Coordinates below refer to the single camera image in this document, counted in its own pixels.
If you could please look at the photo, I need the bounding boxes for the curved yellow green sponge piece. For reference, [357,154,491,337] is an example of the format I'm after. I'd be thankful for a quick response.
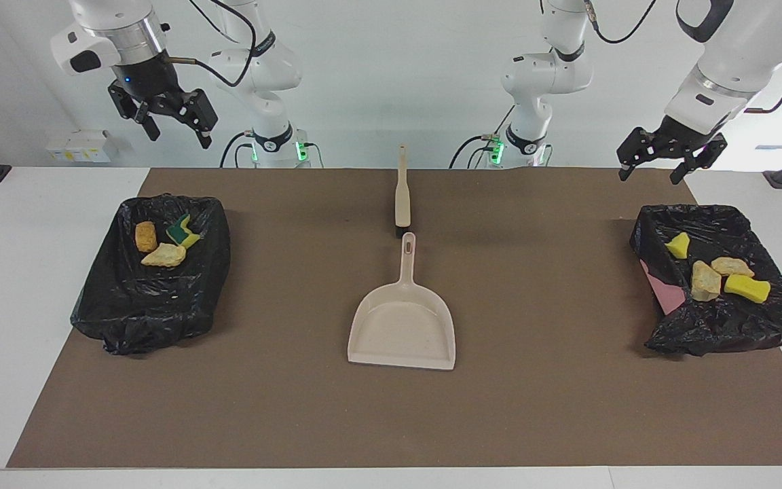
[165,214,202,250]

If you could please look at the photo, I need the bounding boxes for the orange beige striped chunk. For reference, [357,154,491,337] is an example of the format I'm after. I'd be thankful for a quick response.
[711,257,756,278]

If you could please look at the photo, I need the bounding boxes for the tan cork-like lump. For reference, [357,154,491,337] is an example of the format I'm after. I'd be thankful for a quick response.
[135,221,159,253]

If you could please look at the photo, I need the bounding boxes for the cream foam chunk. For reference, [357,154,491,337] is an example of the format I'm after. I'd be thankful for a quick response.
[691,261,723,302]
[141,243,187,268]

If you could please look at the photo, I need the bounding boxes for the beige handled hand brush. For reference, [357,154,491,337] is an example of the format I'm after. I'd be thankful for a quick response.
[394,144,413,238]

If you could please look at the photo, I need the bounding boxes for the beige plastic dustpan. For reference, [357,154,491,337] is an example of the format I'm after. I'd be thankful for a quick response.
[348,232,457,372]

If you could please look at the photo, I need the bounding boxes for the pink plastic bin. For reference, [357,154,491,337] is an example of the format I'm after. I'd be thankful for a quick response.
[641,261,687,315]

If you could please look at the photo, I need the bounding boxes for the crumpled black trash bag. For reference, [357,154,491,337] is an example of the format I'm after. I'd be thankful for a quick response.
[630,204,782,357]

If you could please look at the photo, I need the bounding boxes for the black bag lined bin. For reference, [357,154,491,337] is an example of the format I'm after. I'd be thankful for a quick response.
[71,195,232,356]

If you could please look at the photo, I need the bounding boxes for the white box with yellow labels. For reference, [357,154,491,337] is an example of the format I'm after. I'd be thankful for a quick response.
[45,129,119,164]

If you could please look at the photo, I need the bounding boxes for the brown paper table mat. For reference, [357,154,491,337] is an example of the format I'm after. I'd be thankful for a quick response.
[6,168,782,469]

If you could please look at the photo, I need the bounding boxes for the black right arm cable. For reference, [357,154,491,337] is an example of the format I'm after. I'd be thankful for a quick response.
[160,0,324,168]

